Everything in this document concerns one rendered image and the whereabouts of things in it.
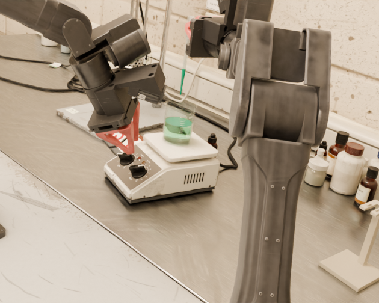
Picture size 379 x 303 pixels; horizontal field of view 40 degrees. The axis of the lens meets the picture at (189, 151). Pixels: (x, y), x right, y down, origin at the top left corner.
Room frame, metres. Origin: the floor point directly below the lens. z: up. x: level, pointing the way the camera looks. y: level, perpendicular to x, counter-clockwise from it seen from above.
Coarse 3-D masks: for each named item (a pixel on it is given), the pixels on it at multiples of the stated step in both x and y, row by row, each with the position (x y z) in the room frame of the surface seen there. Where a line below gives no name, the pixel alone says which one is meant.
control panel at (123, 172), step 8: (136, 152) 0.96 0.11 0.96; (112, 160) 0.95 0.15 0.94; (136, 160) 0.94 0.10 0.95; (144, 160) 0.93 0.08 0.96; (152, 160) 0.92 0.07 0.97; (112, 168) 0.93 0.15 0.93; (120, 168) 0.92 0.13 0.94; (128, 168) 0.92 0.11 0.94; (152, 168) 0.90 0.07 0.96; (160, 168) 0.89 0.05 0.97; (120, 176) 0.90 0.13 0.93; (128, 176) 0.89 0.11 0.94; (144, 176) 0.88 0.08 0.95; (128, 184) 0.87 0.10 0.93; (136, 184) 0.87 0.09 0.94
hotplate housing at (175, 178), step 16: (144, 144) 0.98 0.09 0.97; (160, 160) 0.92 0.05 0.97; (192, 160) 0.94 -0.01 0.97; (208, 160) 0.96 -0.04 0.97; (112, 176) 0.91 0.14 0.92; (160, 176) 0.88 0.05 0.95; (176, 176) 0.90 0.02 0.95; (192, 176) 0.92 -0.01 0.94; (208, 176) 0.94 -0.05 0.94; (128, 192) 0.86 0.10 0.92; (144, 192) 0.86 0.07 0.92; (160, 192) 0.88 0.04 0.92; (176, 192) 0.91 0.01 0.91; (192, 192) 0.93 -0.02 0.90
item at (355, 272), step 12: (372, 204) 0.76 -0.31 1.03; (372, 216) 0.77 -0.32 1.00; (372, 228) 0.76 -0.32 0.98; (372, 240) 0.76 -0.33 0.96; (348, 252) 0.79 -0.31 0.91; (360, 252) 0.77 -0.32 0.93; (324, 264) 0.74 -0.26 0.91; (336, 264) 0.75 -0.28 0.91; (348, 264) 0.76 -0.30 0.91; (360, 264) 0.76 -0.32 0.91; (336, 276) 0.72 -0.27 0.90; (348, 276) 0.72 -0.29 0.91; (360, 276) 0.73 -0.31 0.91; (372, 276) 0.73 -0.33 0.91; (360, 288) 0.70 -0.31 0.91
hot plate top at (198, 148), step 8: (144, 136) 0.98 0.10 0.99; (152, 136) 0.99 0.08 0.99; (160, 136) 0.99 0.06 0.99; (192, 136) 1.02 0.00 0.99; (152, 144) 0.95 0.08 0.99; (160, 144) 0.95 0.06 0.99; (168, 144) 0.96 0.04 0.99; (192, 144) 0.98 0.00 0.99; (200, 144) 0.99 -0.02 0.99; (208, 144) 0.99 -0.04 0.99; (160, 152) 0.92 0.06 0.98; (168, 152) 0.92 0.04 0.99; (176, 152) 0.93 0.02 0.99; (184, 152) 0.93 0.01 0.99; (192, 152) 0.94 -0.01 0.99; (200, 152) 0.95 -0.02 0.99; (208, 152) 0.95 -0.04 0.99; (216, 152) 0.96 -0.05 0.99; (168, 160) 0.90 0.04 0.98; (176, 160) 0.90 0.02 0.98; (184, 160) 0.91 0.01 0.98
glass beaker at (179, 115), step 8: (168, 104) 1.00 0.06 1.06; (176, 104) 1.01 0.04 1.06; (184, 104) 1.02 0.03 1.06; (192, 104) 1.01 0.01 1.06; (168, 112) 0.97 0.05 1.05; (176, 112) 0.96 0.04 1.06; (184, 112) 0.96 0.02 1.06; (192, 112) 0.97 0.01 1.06; (168, 120) 0.96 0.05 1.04; (176, 120) 0.96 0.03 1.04; (184, 120) 0.96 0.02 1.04; (192, 120) 0.97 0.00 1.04; (168, 128) 0.96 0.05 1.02; (176, 128) 0.96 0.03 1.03; (184, 128) 0.96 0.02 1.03; (192, 128) 0.98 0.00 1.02; (168, 136) 0.96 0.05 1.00; (176, 136) 0.96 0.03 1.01; (184, 136) 0.96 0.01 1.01; (176, 144) 0.96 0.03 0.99; (184, 144) 0.96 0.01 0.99
